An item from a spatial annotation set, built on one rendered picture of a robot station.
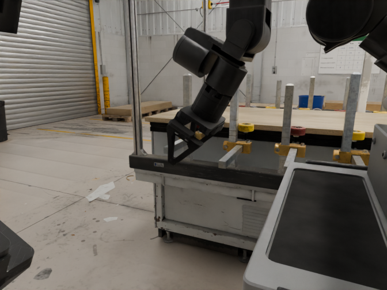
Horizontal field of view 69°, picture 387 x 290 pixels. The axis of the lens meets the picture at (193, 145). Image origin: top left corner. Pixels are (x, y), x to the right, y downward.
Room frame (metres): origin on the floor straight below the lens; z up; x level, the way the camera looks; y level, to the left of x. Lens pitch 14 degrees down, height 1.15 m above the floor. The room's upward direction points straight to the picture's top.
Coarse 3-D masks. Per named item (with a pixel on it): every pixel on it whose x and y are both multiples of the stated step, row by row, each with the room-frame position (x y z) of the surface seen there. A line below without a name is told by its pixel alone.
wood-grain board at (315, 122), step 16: (176, 112) 1.96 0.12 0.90; (224, 112) 1.96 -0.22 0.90; (240, 112) 1.96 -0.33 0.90; (256, 112) 1.96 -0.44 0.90; (272, 112) 1.96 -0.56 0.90; (304, 112) 1.96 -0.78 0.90; (320, 112) 1.96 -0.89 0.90; (336, 112) 1.96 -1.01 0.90; (256, 128) 1.47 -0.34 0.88; (272, 128) 1.43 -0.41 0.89; (320, 128) 1.35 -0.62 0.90; (336, 128) 1.35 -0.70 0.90; (368, 128) 1.35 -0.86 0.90
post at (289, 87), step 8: (288, 88) 1.26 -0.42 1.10; (288, 96) 1.26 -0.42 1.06; (288, 104) 1.26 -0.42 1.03; (288, 112) 1.25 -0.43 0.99; (288, 120) 1.25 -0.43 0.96; (288, 128) 1.25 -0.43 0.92; (288, 136) 1.25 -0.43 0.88; (288, 144) 1.25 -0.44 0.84; (280, 160) 1.26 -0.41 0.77; (280, 168) 1.26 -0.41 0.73
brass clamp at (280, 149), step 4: (276, 144) 1.28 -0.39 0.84; (280, 144) 1.26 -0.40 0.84; (292, 144) 1.26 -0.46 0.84; (296, 144) 1.26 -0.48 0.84; (300, 144) 1.26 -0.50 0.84; (276, 148) 1.26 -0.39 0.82; (280, 148) 1.26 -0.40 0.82; (284, 148) 1.25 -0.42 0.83; (288, 148) 1.24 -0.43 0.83; (300, 148) 1.22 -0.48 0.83; (304, 148) 1.22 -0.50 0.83; (276, 152) 1.27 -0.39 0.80; (280, 152) 1.25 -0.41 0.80; (284, 152) 1.25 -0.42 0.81; (288, 152) 1.24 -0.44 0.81; (300, 152) 1.22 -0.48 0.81; (304, 152) 1.21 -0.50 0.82; (296, 156) 1.23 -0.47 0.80; (300, 156) 1.22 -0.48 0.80; (304, 156) 1.21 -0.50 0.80
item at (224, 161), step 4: (244, 140) 1.43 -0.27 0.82; (236, 148) 1.26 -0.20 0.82; (240, 148) 1.28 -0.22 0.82; (228, 152) 1.19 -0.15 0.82; (232, 152) 1.19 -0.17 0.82; (236, 152) 1.22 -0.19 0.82; (240, 152) 1.29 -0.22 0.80; (224, 156) 1.14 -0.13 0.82; (228, 156) 1.14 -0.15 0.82; (232, 156) 1.15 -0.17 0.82; (236, 156) 1.22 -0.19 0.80; (220, 160) 1.08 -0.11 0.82; (224, 160) 1.08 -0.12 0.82; (228, 160) 1.10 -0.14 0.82; (232, 160) 1.16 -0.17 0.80; (220, 164) 1.07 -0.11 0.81; (224, 164) 1.06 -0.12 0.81; (228, 164) 1.10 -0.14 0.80; (224, 168) 1.06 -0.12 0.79
